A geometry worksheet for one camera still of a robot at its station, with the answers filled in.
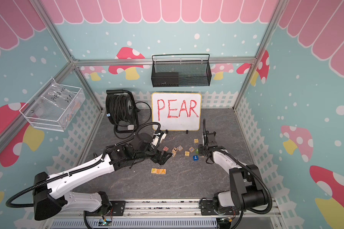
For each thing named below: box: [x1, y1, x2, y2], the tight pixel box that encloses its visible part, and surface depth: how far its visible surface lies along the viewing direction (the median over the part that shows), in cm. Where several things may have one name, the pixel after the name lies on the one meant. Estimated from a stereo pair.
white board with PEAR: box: [151, 92, 203, 132], surface depth 101 cm
